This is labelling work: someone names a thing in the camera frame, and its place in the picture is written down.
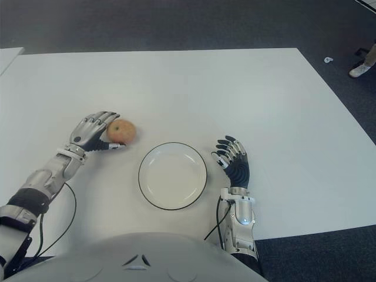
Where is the left robot hand silver back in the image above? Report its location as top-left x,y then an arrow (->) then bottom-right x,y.
69,110 -> 127,153

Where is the right robot hand black palm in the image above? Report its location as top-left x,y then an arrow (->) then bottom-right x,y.
210,135 -> 251,189

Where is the yellow red apple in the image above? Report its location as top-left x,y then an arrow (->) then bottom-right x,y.
106,119 -> 137,146

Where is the white plate with black rim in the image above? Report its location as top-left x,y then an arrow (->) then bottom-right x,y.
137,142 -> 210,211

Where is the adjacent white table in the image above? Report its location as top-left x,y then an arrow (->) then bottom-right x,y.
0,46 -> 25,76

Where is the grey robot torso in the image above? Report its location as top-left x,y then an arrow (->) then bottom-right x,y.
5,232 -> 270,282

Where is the white shoe of person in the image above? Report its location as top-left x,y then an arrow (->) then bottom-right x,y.
348,62 -> 371,79

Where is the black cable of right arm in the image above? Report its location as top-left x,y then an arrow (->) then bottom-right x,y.
203,197 -> 236,241

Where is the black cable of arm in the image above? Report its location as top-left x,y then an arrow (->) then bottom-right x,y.
28,182 -> 78,263
203,197 -> 236,241

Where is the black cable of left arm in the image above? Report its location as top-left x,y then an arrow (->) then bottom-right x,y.
28,182 -> 78,263

